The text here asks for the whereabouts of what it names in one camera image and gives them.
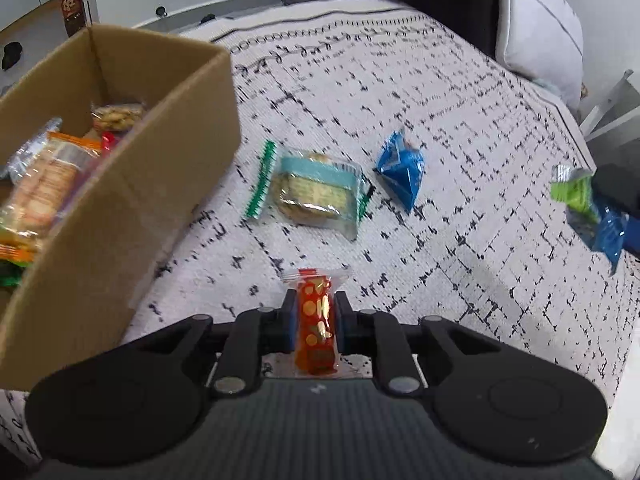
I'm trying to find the white furniture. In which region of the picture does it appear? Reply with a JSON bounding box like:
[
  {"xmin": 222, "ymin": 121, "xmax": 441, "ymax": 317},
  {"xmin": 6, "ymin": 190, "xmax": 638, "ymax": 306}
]
[{"xmin": 579, "ymin": 69, "xmax": 640, "ymax": 145}]

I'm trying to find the patterned white bedspread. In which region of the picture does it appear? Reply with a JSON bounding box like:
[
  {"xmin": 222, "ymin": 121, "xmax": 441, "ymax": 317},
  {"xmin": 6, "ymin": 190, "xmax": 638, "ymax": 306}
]
[{"xmin": 0, "ymin": 0, "xmax": 640, "ymax": 466}]

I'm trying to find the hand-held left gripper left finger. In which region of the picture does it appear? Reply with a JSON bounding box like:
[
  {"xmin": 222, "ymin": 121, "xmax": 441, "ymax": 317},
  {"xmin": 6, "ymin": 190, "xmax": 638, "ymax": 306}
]
[{"xmin": 121, "ymin": 289, "xmax": 298, "ymax": 399}]

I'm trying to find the peanut snack packet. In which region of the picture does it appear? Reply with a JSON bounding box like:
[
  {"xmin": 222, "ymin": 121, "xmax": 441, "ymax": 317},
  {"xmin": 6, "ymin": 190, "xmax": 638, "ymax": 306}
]
[{"xmin": 91, "ymin": 102, "xmax": 147, "ymax": 134}]

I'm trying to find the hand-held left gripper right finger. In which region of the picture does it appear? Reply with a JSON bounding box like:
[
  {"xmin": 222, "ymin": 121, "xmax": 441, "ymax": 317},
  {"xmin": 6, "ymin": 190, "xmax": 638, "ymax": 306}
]
[{"xmin": 333, "ymin": 290, "xmax": 502, "ymax": 397}]

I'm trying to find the blue snack packet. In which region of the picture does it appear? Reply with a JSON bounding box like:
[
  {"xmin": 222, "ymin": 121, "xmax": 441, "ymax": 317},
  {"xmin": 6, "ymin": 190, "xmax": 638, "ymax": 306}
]
[
  {"xmin": 590, "ymin": 207, "xmax": 630, "ymax": 276},
  {"xmin": 373, "ymin": 131, "xmax": 427, "ymax": 215}
]

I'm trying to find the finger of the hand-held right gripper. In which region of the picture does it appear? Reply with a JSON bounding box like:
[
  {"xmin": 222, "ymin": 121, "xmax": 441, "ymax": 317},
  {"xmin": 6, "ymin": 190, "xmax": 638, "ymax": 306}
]
[
  {"xmin": 591, "ymin": 163, "xmax": 640, "ymax": 213},
  {"xmin": 621, "ymin": 212, "xmax": 640, "ymax": 257}
]

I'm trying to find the light green snack packet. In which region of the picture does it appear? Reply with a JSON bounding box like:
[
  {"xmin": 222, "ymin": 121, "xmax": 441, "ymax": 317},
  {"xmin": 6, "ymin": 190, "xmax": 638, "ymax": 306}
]
[{"xmin": 549, "ymin": 164, "xmax": 602, "ymax": 227}]

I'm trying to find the brown cardboard box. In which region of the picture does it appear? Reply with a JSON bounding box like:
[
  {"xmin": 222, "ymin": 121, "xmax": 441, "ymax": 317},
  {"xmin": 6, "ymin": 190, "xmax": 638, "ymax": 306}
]
[{"xmin": 0, "ymin": 24, "xmax": 243, "ymax": 392}]

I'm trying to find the red gold-dotted snack packet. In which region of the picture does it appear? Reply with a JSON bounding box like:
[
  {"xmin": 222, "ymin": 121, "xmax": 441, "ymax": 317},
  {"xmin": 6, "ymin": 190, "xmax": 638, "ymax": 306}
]
[{"xmin": 280, "ymin": 268, "xmax": 353, "ymax": 377}]

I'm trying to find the black floor object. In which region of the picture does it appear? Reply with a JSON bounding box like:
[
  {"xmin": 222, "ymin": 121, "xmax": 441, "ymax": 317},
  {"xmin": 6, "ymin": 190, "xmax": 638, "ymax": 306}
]
[{"xmin": 1, "ymin": 41, "xmax": 24, "ymax": 72}]

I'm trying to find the silver foil snack packet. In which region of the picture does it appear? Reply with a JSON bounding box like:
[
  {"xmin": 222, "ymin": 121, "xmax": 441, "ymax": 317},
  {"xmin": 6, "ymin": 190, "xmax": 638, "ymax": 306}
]
[{"xmin": 6, "ymin": 117, "xmax": 64, "ymax": 182}]

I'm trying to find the white pillow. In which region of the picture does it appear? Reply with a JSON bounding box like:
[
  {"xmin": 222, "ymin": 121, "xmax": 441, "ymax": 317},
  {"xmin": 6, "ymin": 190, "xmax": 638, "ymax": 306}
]
[{"xmin": 494, "ymin": 0, "xmax": 585, "ymax": 107}]

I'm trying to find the orange cracker packet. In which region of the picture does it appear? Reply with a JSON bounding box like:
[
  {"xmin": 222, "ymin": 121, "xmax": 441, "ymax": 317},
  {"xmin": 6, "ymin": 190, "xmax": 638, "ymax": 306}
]
[{"xmin": 0, "ymin": 131, "xmax": 103, "ymax": 266}]

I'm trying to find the cookie packet with green edges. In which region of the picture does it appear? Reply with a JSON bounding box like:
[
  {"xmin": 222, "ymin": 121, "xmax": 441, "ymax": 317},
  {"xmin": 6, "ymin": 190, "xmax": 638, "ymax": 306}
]
[{"xmin": 243, "ymin": 139, "xmax": 375, "ymax": 242}]

